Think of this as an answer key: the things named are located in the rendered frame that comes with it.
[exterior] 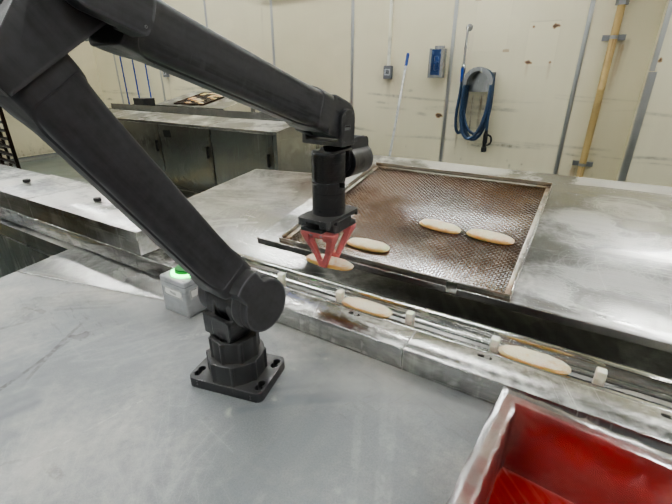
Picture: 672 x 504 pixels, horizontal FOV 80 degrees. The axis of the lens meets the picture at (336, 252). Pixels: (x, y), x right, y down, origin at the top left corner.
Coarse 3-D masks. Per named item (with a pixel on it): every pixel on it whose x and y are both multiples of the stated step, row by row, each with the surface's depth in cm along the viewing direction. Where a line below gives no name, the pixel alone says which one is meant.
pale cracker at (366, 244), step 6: (348, 240) 89; (354, 240) 88; (360, 240) 88; (366, 240) 88; (372, 240) 88; (354, 246) 87; (360, 246) 86; (366, 246) 86; (372, 246) 86; (378, 246) 85; (384, 246) 85; (378, 252) 85; (384, 252) 85
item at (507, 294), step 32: (352, 192) 112; (384, 192) 110; (480, 192) 105; (544, 192) 101; (384, 224) 95; (512, 224) 90; (352, 256) 83; (416, 256) 83; (448, 256) 82; (480, 256) 81; (480, 288) 70; (512, 288) 69
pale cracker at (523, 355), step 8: (504, 352) 61; (512, 352) 61; (520, 352) 60; (528, 352) 60; (536, 352) 60; (520, 360) 59; (528, 360) 59; (536, 360) 59; (544, 360) 59; (552, 360) 59; (560, 360) 59; (544, 368) 58; (552, 368) 58; (560, 368) 57; (568, 368) 58
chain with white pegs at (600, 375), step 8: (280, 272) 82; (280, 280) 82; (296, 288) 82; (320, 296) 79; (336, 296) 76; (344, 296) 76; (408, 312) 69; (408, 320) 69; (496, 336) 62; (472, 344) 65; (496, 344) 62; (496, 352) 62; (600, 368) 56; (600, 376) 55; (600, 384) 55
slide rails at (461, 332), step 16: (272, 272) 87; (320, 288) 80; (416, 320) 70; (432, 320) 70; (464, 336) 66; (480, 336) 66; (576, 368) 59; (592, 368) 59; (592, 384) 56; (624, 384) 56; (640, 384) 56; (640, 400) 53
